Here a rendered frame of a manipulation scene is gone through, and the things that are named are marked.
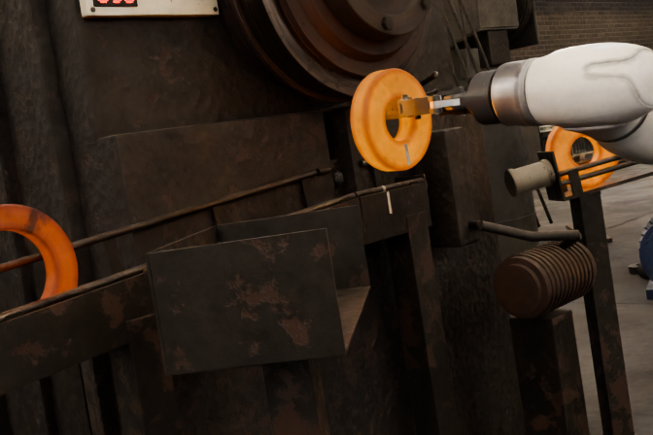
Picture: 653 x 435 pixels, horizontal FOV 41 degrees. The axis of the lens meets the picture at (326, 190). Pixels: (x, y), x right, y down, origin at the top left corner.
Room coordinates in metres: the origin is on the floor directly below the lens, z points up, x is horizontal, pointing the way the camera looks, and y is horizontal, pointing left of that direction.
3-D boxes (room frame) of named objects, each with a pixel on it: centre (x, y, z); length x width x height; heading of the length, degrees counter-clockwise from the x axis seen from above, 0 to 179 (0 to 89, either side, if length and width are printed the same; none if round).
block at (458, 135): (1.81, -0.24, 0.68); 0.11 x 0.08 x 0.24; 45
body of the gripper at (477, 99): (1.25, -0.23, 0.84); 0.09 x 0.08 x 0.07; 45
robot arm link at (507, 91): (1.19, -0.28, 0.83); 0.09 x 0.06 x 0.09; 135
